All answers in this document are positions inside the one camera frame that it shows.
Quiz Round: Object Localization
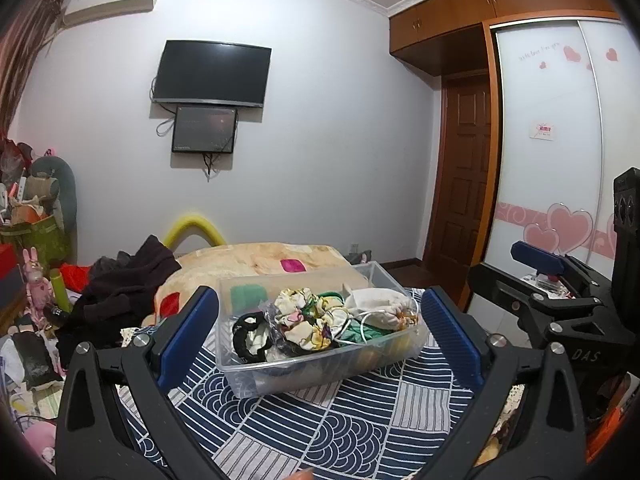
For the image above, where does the small black monitor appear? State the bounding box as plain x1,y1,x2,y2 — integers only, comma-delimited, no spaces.
171,105,239,155

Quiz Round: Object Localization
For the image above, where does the beige printed blanket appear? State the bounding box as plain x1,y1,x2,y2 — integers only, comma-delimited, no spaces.
152,242,372,322

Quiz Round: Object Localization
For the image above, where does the red cloth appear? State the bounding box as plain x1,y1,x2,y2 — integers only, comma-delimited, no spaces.
60,262,94,294

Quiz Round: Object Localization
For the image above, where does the wooden overhead cabinet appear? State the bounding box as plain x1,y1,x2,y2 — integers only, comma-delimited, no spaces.
389,0,621,77

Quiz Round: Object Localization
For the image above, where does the pink plush toy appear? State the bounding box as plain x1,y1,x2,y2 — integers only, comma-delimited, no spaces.
20,420,59,467

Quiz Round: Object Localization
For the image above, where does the black and white scrunchie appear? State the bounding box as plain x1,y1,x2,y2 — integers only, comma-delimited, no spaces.
231,311,277,364

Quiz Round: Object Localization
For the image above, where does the blue patterned cloth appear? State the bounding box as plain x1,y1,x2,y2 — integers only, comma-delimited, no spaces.
117,287,526,480

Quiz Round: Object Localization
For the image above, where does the pink bunny toy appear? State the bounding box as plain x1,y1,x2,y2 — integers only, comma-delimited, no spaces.
22,247,57,332

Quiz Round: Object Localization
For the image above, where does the green knit glove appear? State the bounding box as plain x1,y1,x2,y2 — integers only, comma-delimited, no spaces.
340,320,397,347

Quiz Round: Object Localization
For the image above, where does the brown wooden door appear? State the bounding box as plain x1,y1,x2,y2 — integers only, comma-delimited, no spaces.
430,72,494,282

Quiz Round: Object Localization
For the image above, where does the black pouch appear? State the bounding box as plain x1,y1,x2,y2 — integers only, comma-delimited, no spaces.
12,332,59,392

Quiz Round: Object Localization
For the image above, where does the yellow foam noodle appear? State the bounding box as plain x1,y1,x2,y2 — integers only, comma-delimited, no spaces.
164,210,229,251

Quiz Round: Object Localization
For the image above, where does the white heart-print wardrobe door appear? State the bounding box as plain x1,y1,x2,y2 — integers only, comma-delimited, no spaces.
487,20,640,311

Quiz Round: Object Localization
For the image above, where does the dark clothing pile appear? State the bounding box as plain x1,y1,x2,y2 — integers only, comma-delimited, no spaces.
55,234,183,367

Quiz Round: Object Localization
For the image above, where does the striped brown curtain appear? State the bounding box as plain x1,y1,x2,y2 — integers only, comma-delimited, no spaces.
0,0,68,138

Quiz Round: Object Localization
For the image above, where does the white air conditioner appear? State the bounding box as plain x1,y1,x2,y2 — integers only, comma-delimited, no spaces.
62,0,166,28

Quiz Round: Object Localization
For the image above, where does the black wall television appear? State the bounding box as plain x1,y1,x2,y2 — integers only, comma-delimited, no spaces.
152,39,273,109

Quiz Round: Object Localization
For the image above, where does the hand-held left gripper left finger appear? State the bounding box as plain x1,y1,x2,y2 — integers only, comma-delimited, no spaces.
56,286,220,480

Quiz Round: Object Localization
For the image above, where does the clear plastic box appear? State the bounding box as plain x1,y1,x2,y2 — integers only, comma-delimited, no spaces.
217,261,431,400

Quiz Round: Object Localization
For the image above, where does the pile of toys and bags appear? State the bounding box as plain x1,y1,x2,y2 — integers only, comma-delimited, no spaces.
0,140,57,226

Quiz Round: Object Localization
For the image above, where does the red box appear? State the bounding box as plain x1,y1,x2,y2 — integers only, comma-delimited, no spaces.
0,245,24,292

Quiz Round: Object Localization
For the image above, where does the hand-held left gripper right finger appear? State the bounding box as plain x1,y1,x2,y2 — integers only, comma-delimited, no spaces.
420,286,587,480

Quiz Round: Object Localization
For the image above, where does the monitor cable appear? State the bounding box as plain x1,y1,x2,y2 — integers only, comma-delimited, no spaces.
201,152,222,183

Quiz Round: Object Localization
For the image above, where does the floral fabric scrunchie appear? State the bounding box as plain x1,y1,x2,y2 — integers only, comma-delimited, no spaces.
272,287,349,354

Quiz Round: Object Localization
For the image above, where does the white drawstring bag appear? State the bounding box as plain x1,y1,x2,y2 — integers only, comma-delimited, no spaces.
345,287,421,332

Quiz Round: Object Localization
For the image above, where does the green bag with toys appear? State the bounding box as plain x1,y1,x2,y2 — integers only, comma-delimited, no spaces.
0,215,71,274

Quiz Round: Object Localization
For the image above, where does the green tube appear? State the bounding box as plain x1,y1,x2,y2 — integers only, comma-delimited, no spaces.
48,268,72,312

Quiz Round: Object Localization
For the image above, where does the grey curved pillow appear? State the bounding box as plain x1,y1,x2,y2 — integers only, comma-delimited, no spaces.
30,156,79,261

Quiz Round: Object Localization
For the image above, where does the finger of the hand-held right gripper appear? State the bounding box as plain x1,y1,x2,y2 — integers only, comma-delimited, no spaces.
511,241,613,296
467,262,601,346

